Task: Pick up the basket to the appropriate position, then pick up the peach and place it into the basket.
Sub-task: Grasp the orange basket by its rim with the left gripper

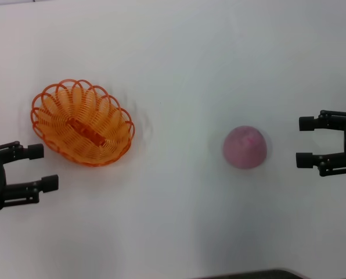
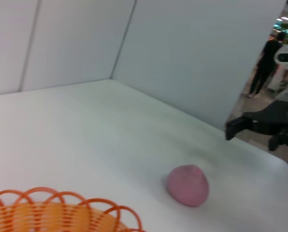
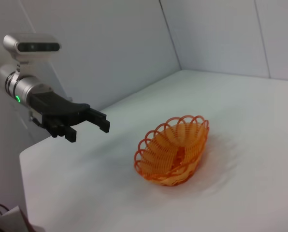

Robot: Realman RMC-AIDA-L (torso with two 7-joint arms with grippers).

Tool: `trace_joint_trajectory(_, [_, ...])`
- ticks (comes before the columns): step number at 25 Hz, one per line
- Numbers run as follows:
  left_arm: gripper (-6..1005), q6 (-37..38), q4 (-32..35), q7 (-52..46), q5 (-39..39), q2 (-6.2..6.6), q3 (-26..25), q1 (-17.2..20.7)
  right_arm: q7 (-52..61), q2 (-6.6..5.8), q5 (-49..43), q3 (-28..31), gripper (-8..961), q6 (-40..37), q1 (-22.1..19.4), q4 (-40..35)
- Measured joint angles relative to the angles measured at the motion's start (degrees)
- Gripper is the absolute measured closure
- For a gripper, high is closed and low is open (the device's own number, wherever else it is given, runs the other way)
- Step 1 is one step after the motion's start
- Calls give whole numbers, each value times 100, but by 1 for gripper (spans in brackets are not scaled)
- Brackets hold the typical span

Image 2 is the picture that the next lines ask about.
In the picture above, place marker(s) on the pink peach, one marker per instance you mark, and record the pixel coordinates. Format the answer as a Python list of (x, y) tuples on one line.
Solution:
[(188, 186)]

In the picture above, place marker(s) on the orange woven plastic basket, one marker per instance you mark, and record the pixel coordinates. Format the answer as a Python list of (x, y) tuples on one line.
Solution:
[(49, 213)]

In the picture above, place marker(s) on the white robot head black visor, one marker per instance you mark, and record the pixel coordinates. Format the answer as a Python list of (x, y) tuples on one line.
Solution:
[(287, 56)]

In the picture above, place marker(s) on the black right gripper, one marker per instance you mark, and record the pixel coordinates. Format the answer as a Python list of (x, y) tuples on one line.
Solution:
[(277, 118)]

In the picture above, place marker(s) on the person in black clothes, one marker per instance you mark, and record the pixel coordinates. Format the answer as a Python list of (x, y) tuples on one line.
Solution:
[(267, 60)]

